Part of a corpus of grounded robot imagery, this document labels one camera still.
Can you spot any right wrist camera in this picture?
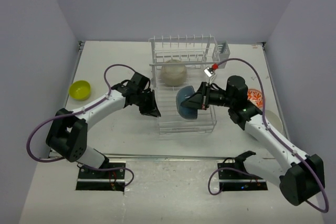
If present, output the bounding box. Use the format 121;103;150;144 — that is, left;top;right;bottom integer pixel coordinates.
204;67;216;78

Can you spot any beige bowl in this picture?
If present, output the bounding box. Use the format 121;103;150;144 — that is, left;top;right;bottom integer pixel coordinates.
160;59;187;87

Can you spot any white wire dish rack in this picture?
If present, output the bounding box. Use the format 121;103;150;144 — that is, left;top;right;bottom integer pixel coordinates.
149;35;218;134

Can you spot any dark green bowl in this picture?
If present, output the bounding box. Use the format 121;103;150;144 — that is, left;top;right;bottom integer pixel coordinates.
265;110;283;134

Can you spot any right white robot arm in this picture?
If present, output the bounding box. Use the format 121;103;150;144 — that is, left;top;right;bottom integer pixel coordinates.
176;76;326;206

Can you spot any yellow bowl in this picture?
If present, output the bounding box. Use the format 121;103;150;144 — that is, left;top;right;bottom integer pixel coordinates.
68;80;91;101

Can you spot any blue bowl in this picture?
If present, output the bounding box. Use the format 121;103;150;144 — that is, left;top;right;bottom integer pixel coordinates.
175;86;198;120

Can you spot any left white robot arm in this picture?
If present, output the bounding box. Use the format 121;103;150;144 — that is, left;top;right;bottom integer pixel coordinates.
46;72;161;178

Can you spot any white orange patterned bowl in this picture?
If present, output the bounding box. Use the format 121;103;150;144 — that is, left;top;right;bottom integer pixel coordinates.
247;89;263;109

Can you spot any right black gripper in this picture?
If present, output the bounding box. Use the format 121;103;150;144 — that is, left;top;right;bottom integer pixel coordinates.
182;82;235;110

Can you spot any grey cutlery holder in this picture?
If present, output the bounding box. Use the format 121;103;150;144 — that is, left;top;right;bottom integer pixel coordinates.
217;40;230;63

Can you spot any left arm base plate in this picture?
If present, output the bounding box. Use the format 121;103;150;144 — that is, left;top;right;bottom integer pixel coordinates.
76;163;125;192

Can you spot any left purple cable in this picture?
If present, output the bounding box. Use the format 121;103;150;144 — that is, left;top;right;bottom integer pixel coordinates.
26;63;134;189

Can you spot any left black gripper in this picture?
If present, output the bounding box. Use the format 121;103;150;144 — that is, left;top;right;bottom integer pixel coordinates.
135;90;160;118

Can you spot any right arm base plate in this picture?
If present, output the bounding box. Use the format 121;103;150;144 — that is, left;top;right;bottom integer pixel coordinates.
217;158;268;191

